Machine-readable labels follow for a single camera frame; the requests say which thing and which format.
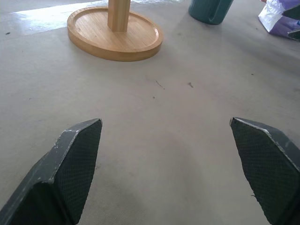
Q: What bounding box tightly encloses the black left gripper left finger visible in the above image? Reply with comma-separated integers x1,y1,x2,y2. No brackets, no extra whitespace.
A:
0,118,103,225

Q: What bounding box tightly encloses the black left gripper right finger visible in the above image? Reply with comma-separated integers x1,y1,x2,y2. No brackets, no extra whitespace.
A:
230,117,300,225

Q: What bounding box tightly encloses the dark green ribbed cup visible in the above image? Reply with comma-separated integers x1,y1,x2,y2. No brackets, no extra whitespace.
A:
188,0,235,26

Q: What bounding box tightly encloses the round wooden stand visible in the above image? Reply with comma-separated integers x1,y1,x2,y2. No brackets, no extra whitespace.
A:
67,0,164,62

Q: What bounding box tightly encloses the white and purple plastic bag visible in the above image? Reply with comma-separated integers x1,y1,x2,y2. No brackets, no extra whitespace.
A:
257,0,300,39

